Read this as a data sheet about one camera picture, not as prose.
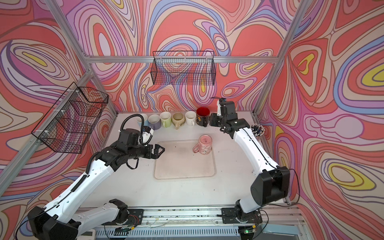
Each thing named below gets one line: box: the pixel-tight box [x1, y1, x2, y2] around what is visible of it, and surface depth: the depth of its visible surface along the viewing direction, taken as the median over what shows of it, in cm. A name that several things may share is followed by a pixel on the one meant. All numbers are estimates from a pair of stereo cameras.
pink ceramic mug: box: [192, 134, 213, 155], surface depth 92 cm
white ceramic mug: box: [185, 111, 197, 127], surface depth 107 cm
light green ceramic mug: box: [159, 111, 172, 128], surface depth 107 cm
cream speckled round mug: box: [172, 112, 186, 130], surface depth 107 cm
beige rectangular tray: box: [154, 139, 216, 180], surface depth 93 cm
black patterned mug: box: [196, 106, 211, 128], surface depth 107 cm
